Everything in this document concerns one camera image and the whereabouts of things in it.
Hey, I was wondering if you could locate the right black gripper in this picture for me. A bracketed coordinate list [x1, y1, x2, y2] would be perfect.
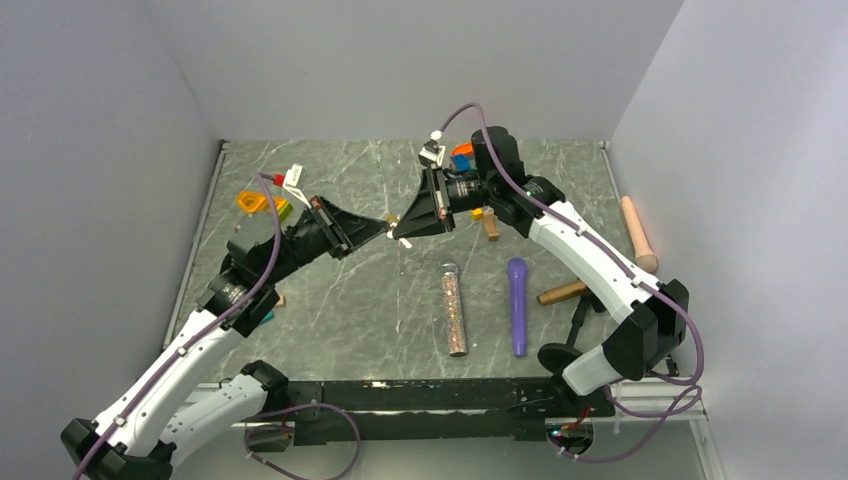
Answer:
[393, 163, 498, 239]

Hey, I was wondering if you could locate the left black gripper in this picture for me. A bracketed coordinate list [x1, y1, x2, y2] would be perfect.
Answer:
[263, 194, 390, 285]

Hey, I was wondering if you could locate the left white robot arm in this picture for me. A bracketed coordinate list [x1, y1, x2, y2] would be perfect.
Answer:
[60, 196, 389, 479]

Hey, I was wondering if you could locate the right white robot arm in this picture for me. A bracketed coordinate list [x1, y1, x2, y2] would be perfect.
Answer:
[392, 127, 688, 416]

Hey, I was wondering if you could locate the small tan wooden block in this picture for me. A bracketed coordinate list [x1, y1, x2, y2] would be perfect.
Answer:
[482, 209, 500, 242]

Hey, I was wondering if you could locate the orange horseshoe with lego blocks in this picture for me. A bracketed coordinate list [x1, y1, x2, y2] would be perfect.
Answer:
[450, 143, 474, 173]

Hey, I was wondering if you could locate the glitter microphone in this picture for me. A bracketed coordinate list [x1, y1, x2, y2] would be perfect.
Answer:
[439, 261, 468, 357]

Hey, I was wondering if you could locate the purple microphone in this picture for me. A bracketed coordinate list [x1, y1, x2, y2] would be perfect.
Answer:
[506, 257, 528, 358]

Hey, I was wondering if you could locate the orange yellow triangle toy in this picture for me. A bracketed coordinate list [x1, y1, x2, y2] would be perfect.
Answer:
[236, 191, 293, 222]

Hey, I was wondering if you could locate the teal wooden block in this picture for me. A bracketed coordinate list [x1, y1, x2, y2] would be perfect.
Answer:
[260, 311, 275, 325]

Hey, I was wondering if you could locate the gold microphone on stand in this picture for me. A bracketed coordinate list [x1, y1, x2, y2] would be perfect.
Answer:
[536, 280, 589, 306]

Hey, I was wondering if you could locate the black microphone stand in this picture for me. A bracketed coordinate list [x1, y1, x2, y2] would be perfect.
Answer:
[537, 293, 606, 374]

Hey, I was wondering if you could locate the peach wooden rolling pin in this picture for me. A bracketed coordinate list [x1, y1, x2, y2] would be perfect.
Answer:
[621, 196, 658, 273]

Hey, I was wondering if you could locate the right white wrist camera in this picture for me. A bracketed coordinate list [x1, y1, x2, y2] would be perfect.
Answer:
[418, 130, 446, 169]

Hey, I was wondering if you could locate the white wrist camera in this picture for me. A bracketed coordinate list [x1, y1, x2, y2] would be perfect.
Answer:
[418, 130, 446, 169]
[271, 163, 311, 209]

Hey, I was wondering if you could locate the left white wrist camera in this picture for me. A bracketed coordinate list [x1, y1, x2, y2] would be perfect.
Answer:
[271, 163, 311, 209]

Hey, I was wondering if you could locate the black front rail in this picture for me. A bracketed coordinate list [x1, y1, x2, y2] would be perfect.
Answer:
[248, 377, 614, 446]

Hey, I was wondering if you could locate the purple cable under table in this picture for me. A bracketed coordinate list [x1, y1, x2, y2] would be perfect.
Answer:
[243, 402, 362, 480]

